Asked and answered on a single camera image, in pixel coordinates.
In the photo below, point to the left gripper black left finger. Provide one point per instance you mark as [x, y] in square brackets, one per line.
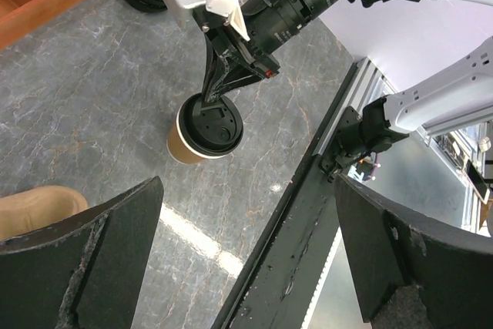
[85, 271]

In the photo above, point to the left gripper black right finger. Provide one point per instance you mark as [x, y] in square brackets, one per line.
[410, 270]

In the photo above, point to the brown paper coffee cup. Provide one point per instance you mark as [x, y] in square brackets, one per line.
[180, 150]

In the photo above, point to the black plastic cup lid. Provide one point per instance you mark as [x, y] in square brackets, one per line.
[214, 129]

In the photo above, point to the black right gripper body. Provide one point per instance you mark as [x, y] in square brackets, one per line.
[269, 24]

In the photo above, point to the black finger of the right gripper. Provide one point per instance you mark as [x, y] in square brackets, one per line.
[240, 76]
[217, 69]

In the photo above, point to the pulp cardboard cup carrier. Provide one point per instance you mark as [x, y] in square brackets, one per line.
[37, 208]

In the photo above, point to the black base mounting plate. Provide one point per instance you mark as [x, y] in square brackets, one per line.
[278, 280]

